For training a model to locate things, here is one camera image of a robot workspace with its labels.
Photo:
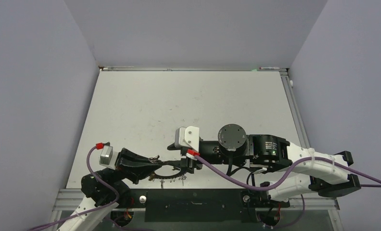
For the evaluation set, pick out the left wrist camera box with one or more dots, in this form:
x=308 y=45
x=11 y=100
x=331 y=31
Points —
x=106 y=155

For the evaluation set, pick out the aluminium table frame rail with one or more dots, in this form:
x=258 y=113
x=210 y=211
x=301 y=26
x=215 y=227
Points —
x=299 y=124

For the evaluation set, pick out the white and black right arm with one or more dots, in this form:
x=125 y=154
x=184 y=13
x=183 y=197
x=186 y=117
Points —
x=307 y=171

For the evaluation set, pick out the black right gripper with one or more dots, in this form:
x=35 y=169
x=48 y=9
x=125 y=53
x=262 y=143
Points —
x=188 y=163

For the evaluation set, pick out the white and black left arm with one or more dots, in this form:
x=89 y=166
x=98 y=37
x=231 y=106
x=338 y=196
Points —
x=105 y=193

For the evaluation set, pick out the large metal keyring with rings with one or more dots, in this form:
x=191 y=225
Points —
x=168 y=174

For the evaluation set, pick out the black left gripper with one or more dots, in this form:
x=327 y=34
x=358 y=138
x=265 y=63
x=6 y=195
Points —
x=130 y=164

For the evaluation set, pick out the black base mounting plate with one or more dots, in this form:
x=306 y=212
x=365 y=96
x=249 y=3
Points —
x=196 y=205

